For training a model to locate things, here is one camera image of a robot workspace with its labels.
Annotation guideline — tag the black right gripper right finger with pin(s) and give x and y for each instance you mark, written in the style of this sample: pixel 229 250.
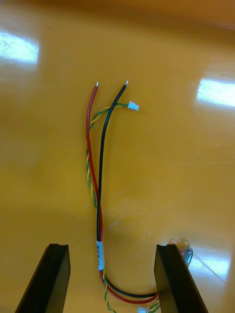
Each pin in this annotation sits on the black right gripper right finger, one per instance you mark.
pixel 175 286

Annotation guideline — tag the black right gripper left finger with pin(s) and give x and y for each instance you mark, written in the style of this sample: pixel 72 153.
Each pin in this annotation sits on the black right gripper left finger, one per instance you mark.
pixel 46 283

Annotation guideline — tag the yellow-orange plastic bin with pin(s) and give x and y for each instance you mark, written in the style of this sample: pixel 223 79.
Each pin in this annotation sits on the yellow-orange plastic bin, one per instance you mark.
pixel 159 159

